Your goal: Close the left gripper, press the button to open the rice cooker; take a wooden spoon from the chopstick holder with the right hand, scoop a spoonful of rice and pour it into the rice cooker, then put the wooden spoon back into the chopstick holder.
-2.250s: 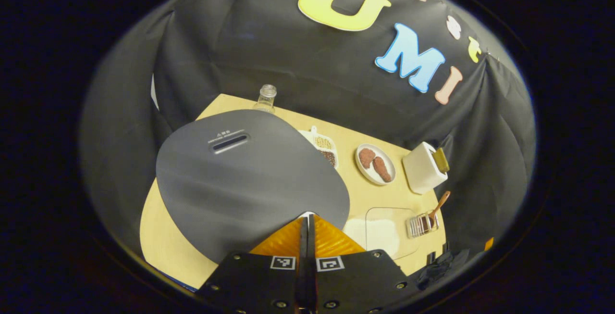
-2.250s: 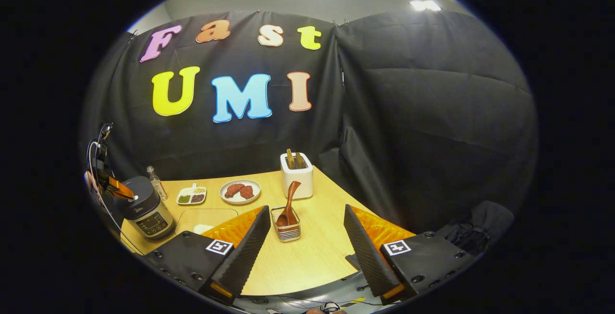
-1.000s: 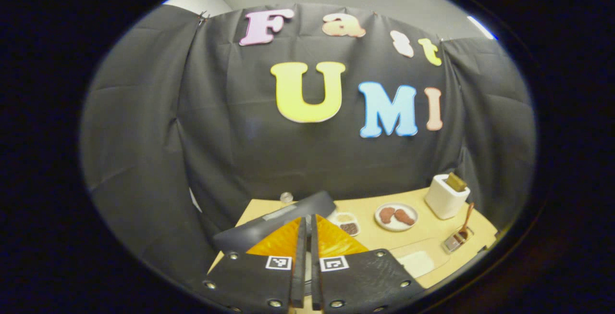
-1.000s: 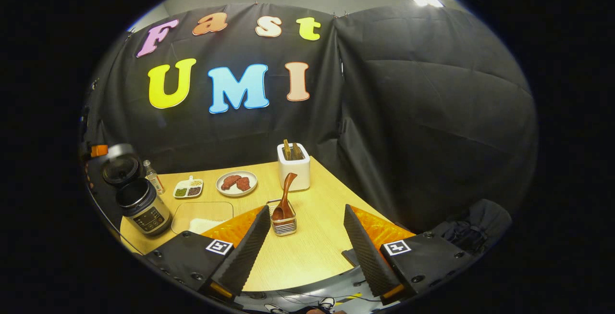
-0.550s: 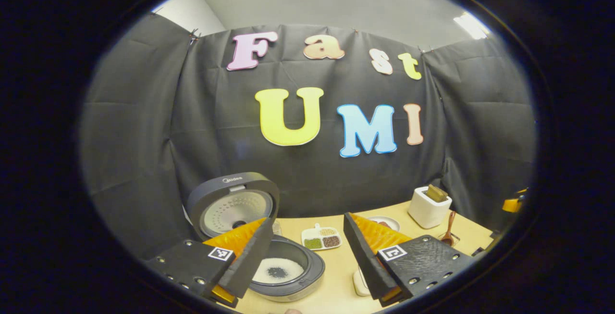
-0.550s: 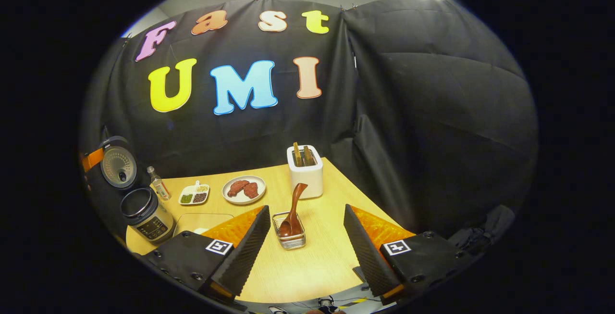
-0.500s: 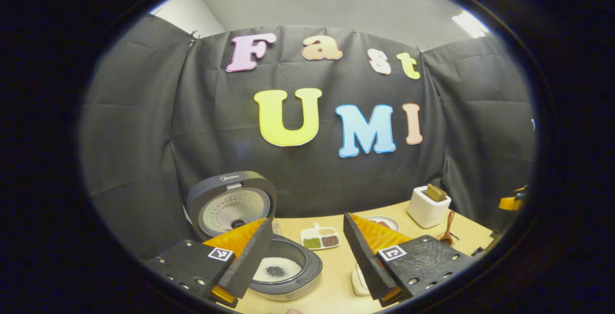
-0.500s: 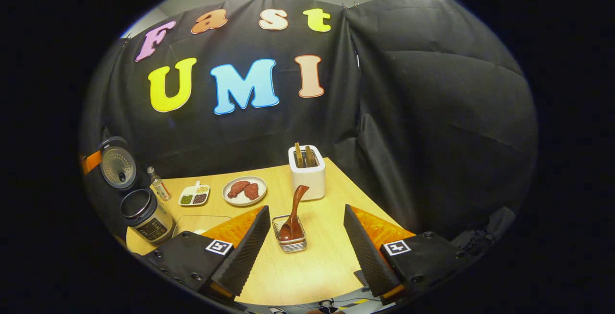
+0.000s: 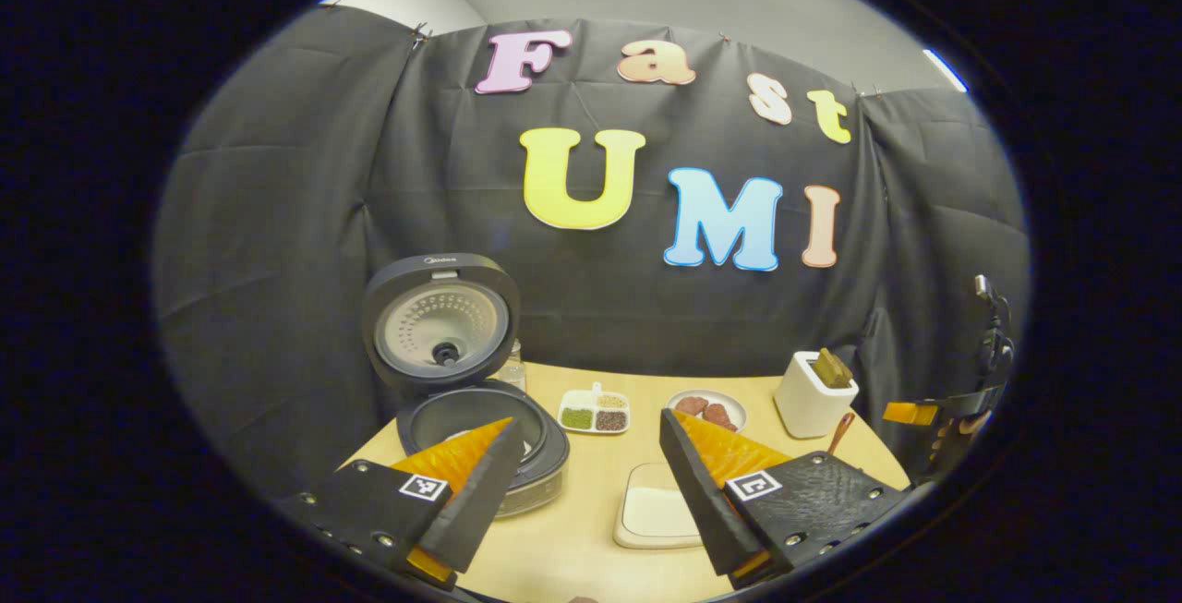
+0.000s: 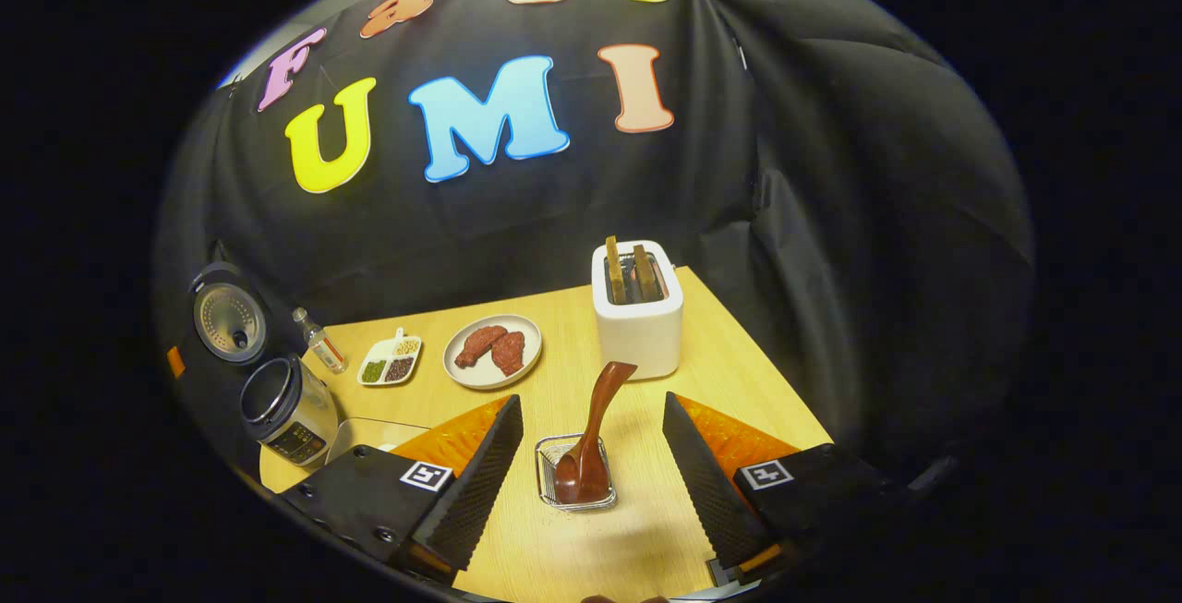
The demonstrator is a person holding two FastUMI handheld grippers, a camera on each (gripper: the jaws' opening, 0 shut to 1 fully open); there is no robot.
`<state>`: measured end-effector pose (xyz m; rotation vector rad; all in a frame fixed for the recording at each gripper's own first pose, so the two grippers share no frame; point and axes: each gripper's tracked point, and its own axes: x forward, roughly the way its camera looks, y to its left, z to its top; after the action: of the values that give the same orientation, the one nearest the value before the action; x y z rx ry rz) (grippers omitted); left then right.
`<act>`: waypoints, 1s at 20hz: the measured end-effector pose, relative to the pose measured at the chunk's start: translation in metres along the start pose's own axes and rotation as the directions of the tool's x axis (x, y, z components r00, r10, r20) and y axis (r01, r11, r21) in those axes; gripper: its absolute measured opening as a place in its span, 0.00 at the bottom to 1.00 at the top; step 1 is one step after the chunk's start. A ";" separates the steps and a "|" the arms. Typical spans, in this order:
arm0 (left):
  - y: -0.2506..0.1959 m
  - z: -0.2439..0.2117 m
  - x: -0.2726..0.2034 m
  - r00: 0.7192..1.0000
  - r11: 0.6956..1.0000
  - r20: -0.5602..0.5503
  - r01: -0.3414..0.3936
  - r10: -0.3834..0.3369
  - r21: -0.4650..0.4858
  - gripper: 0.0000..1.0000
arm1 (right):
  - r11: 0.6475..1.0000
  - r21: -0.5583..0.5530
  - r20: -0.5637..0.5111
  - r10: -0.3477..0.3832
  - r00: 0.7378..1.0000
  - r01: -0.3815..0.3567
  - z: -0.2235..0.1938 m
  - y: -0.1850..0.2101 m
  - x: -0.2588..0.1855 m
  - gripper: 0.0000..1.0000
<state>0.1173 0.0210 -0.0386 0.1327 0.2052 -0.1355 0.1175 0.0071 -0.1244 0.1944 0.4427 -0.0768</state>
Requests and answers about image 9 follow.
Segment white round plate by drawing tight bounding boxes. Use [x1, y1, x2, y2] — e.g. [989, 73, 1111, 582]
[666, 389, 747, 433]

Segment white divided dish of beans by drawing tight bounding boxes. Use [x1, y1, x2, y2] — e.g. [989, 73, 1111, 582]
[558, 381, 632, 435]

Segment black backdrop cloth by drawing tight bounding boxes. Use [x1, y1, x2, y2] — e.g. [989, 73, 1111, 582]
[152, 3, 1031, 502]

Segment small ceiling light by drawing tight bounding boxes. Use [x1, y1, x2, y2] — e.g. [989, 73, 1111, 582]
[923, 49, 969, 93]

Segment grey and cream rice cooker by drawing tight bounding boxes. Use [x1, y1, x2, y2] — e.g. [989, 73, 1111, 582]
[362, 253, 571, 519]

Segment olive wooden utensil handles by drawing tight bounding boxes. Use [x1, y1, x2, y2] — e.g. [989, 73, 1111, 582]
[811, 347, 855, 390]

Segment white chopstick holder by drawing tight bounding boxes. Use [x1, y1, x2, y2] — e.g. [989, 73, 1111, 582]
[774, 351, 860, 440]

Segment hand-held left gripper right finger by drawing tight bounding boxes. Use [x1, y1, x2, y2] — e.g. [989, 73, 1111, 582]
[659, 408, 911, 587]

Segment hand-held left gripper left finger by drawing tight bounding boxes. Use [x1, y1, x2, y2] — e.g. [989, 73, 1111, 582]
[282, 416, 527, 590]

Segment clear dish of white rice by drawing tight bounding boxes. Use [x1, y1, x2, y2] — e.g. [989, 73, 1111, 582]
[613, 463, 707, 550]

